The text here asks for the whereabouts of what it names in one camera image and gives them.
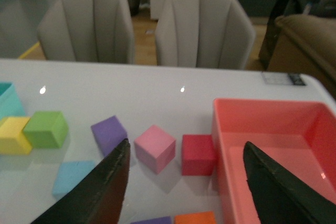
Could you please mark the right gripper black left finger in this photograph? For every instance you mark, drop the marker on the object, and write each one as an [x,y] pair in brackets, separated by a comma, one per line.
[99,197]

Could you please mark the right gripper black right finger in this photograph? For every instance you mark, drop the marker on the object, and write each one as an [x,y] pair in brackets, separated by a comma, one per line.
[278,195]

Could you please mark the light blue foam cube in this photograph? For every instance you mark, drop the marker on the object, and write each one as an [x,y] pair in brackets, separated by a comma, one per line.
[69,175]

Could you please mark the purple foam cube near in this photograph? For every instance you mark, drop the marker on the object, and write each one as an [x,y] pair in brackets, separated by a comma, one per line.
[160,220]

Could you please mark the purple foam cube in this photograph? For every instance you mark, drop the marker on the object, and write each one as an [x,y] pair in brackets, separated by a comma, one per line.
[160,220]
[108,134]

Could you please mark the purple foam cube far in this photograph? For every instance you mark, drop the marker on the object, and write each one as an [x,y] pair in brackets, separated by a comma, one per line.
[108,134]

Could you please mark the pink plastic bin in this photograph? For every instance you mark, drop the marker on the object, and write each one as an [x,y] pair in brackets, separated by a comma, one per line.
[299,135]

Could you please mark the pink foam cube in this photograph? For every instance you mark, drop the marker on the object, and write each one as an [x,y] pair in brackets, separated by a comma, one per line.
[155,148]

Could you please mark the orange foam cube right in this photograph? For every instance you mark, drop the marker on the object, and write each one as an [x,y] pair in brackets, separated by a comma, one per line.
[207,217]

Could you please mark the green foam cube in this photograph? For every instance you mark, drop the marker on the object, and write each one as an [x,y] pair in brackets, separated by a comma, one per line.
[46,129]

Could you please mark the dark red foam cube far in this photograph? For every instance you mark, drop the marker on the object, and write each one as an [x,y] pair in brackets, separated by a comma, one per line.
[198,155]

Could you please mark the yellow foam cube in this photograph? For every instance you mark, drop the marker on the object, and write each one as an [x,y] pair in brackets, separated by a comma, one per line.
[13,140]

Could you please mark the table label sticker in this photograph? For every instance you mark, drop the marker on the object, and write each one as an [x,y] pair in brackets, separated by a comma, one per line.
[280,78]

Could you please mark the teal plastic bin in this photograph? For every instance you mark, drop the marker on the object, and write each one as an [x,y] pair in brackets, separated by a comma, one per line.
[10,102]

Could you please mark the brown sofa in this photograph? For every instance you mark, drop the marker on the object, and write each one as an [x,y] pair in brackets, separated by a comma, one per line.
[306,44]

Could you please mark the grey chair left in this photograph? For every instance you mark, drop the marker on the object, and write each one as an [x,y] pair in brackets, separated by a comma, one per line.
[88,31]

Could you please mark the grey chair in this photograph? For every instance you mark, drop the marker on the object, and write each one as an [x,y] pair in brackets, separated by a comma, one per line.
[88,31]
[215,34]

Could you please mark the grey chair right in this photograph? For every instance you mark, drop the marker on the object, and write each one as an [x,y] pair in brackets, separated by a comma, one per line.
[215,34]

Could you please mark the black appliance box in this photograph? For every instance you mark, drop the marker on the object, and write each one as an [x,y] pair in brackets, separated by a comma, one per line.
[320,8]

